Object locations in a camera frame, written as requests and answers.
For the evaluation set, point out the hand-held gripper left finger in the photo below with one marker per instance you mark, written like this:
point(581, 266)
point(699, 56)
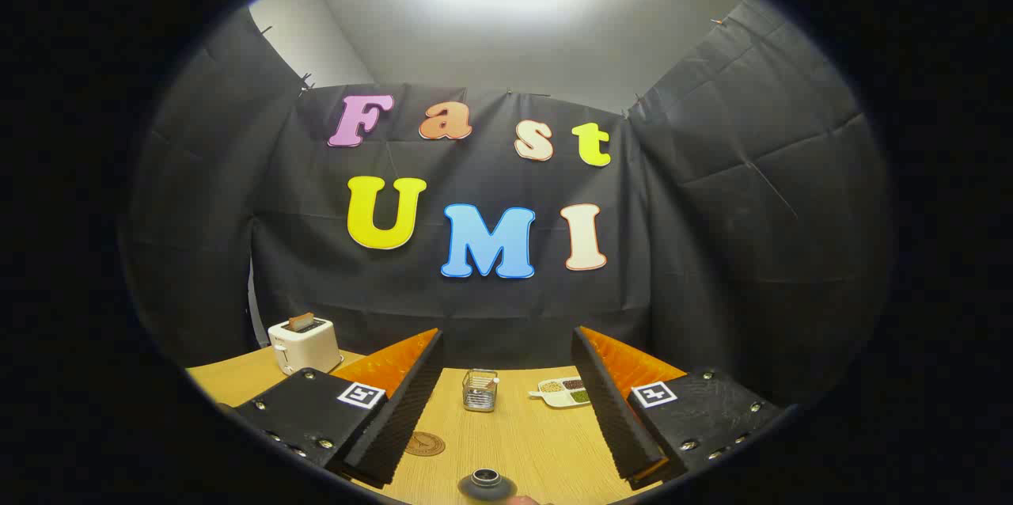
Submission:
point(400, 426)

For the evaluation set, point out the white toaster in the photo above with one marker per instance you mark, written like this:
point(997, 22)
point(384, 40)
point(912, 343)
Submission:
point(305, 347)

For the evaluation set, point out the white divided dish with beans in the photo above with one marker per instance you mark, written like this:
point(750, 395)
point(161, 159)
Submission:
point(563, 392)

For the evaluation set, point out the wooden table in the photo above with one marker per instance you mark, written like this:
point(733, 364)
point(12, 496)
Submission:
point(522, 442)

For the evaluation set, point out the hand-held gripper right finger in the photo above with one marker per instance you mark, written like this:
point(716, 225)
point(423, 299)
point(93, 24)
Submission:
point(613, 418)

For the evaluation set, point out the round cork coaster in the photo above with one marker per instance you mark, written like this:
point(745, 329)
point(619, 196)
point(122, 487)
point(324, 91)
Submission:
point(425, 444)

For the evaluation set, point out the black backdrop cloth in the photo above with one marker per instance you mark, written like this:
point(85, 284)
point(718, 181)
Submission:
point(491, 307)

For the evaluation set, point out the silver juice bottle green label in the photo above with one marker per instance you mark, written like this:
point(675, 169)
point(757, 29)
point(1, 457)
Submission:
point(486, 483)

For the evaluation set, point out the toast slice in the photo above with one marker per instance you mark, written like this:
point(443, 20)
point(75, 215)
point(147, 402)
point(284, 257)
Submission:
point(301, 321)

